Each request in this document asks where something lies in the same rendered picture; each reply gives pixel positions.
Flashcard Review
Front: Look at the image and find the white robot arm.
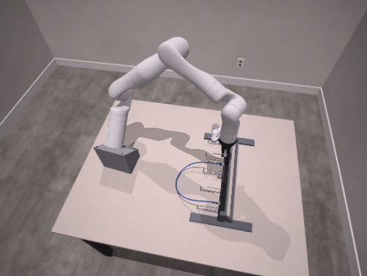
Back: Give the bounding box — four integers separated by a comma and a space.
104, 37, 247, 148

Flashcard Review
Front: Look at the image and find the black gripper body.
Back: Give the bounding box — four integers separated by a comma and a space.
219, 139, 236, 152

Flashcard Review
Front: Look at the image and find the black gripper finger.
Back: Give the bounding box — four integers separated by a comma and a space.
221, 146, 230, 158

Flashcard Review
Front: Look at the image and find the dark grey rack frame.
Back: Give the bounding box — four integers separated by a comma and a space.
189, 137, 255, 233

